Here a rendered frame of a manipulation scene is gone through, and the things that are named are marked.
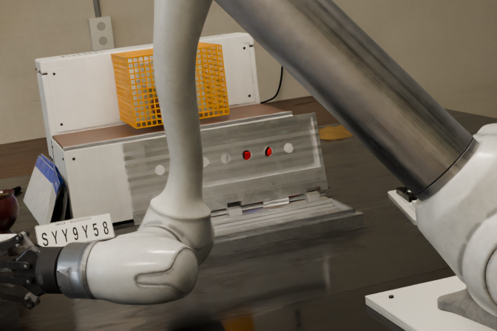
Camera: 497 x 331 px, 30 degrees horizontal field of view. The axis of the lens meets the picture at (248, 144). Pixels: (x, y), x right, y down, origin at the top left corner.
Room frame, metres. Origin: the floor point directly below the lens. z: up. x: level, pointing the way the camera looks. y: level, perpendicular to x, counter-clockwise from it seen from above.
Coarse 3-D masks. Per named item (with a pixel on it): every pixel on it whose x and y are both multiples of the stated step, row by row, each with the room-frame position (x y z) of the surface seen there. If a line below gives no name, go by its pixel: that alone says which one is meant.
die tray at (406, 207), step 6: (390, 192) 2.05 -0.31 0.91; (390, 198) 2.02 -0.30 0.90; (396, 198) 1.99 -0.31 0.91; (402, 198) 1.98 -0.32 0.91; (396, 204) 1.96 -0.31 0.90; (402, 204) 1.93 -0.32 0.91; (408, 204) 1.93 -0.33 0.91; (402, 210) 1.90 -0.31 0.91; (408, 210) 1.88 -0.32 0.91; (414, 210) 1.88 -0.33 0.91; (408, 216) 1.85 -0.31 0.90; (414, 216) 1.82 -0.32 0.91; (414, 222) 1.80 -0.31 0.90
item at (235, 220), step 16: (320, 192) 2.02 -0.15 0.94; (240, 208) 1.96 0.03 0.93; (272, 208) 1.98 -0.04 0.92; (288, 208) 1.96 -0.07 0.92; (304, 208) 1.95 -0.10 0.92; (320, 208) 1.93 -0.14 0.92; (336, 208) 1.92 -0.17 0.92; (224, 224) 1.89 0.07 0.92; (240, 224) 1.88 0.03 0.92; (256, 224) 1.87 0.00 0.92; (272, 224) 1.85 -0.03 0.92; (304, 224) 1.82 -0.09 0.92; (320, 224) 1.82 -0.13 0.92; (336, 224) 1.83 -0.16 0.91; (352, 224) 1.84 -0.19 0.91; (224, 240) 1.76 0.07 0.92; (240, 240) 1.76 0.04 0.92; (256, 240) 1.77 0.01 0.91; (272, 240) 1.78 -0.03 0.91
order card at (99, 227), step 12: (96, 216) 1.93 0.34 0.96; (108, 216) 1.93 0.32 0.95; (36, 228) 1.89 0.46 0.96; (48, 228) 1.89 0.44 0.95; (60, 228) 1.90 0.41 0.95; (72, 228) 1.91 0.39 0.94; (84, 228) 1.91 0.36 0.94; (96, 228) 1.92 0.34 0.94; (108, 228) 1.92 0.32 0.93; (48, 240) 1.88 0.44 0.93; (60, 240) 1.89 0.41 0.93; (72, 240) 1.89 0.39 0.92; (84, 240) 1.90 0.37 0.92; (96, 240) 1.90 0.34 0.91
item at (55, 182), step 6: (54, 168) 2.21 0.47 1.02; (54, 174) 2.18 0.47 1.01; (54, 180) 2.14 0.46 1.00; (54, 186) 2.11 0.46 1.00; (54, 192) 2.08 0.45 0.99; (54, 198) 2.05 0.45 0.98; (54, 204) 2.02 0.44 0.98; (48, 210) 2.11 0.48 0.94; (48, 216) 2.08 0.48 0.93; (48, 222) 2.05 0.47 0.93
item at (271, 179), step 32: (224, 128) 1.98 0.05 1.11; (256, 128) 2.01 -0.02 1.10; (288, 128) 2.03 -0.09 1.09; (128, 160) 1.91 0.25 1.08; (160, 160) 1.94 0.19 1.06; (256, 160) 2.00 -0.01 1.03; (288, 160) 2.02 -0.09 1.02; (320, 160) 2.03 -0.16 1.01; (160, 192) 1.92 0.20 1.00; (224, 192) 1.95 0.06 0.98; (256, 192) 1.97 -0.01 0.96; (288, 192) 1.99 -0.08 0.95
